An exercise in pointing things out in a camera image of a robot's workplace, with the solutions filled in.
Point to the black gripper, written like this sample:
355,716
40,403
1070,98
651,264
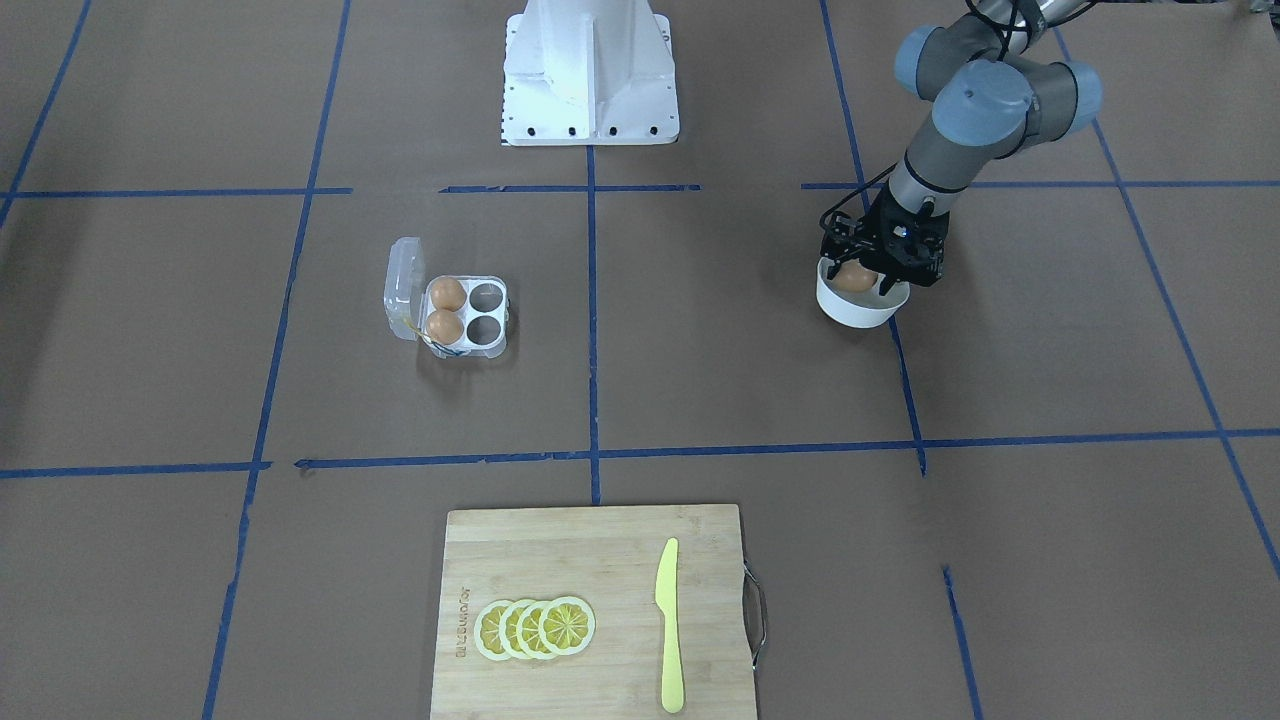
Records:
843,243

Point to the brown egg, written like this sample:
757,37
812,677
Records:
852,277

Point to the white round bowl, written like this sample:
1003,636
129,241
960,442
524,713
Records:
863,310

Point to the clear plastic egg box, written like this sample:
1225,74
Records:
406,304

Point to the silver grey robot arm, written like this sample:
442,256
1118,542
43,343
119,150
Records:
987,103

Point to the brown egg rear slot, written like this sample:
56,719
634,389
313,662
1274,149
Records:
447,293

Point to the brown egg slot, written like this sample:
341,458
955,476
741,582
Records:
444,327
447,293

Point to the brown egg front slot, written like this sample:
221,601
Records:
444,327

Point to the yellow plastic knife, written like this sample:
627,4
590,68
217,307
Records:
672,685

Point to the bamboo cutting board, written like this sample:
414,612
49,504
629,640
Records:
608,556

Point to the lemon slice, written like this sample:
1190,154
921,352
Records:
567,625
489,631
509,632
528,633

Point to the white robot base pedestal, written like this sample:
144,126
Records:
589,73

